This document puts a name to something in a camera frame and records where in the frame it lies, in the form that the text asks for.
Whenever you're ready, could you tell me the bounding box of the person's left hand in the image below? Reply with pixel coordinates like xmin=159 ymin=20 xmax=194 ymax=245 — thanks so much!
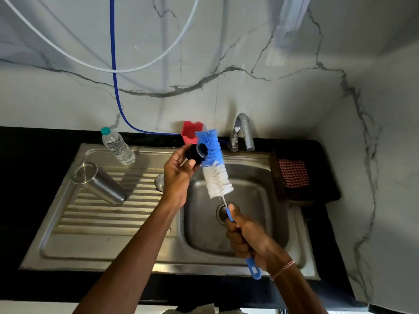
xmin=159 ymin=143 xmax=201 ymax=210

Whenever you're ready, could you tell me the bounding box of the person's right hand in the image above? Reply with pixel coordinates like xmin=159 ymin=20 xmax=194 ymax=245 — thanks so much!
xmin=224 ymin=203 xmax=294 ymax=276

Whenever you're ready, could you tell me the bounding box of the black flask stopper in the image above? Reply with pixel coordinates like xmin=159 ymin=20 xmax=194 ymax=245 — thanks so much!
xmin=184 ymin=143 xmax=209 ymax=165

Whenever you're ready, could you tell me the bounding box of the blue white bottle brush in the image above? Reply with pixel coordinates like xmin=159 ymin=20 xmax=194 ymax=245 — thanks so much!
xmin=195 ymin=128 xmax=262 ymax=281

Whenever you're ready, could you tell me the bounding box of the steel flask bottle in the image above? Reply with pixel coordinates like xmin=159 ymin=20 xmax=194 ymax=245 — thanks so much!
xmin=71 ymin=161 xmax=128 ymax=206

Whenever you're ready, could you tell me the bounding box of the red checkered cloth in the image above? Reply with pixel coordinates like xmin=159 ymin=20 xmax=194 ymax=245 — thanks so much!
xmin=278 ymin=159 xmax=310 ymax=189

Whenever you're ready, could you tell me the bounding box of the person's left forearm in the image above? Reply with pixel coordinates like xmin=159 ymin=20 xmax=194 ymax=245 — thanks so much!
xmin=72 ymin=199 xmax=181 ymax=314

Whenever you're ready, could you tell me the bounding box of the clear plastic water bottle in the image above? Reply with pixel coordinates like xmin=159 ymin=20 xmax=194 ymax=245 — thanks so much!
xmin=100 ymin=126 xmax=136 ymax=166

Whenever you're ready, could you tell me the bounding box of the metal sink drain strainer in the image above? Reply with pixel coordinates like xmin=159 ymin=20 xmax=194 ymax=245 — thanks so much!
xmin=216 ymin=202 xmax=231 ymax=226

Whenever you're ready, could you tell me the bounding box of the red plastic brush holder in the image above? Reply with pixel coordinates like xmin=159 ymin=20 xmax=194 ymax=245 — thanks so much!
xmin=180 ymin=120 xmax=204 ymax=145

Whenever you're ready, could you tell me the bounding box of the chrome sink faucet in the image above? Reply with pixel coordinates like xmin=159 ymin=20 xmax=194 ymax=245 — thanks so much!
xmin=229 ymin=113 xmax=256 ymax=153

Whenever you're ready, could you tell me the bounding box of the dark woven tray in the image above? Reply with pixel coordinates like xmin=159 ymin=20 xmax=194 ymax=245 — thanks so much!
xmin=269 ymin=139 xmax=342 ymax=207

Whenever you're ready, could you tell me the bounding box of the stainless steel sink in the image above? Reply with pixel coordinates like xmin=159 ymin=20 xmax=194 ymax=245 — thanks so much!
xmin=19 ymin=143 xmax=321 ymax=281

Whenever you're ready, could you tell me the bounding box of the red white thread bracelet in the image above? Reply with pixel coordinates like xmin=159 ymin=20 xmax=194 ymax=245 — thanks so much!
xmin=269 ymin=259 xmax=296 ymax=282

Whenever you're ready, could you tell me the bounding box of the white hose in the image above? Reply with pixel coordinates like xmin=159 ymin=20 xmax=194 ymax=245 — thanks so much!
xmin=0 ymin=0 xmax=201 ymax=74

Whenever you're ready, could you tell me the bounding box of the blue hose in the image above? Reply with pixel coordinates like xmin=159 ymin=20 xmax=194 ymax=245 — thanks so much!
xmin=109 ymin=0 xmax=231 ymax=147

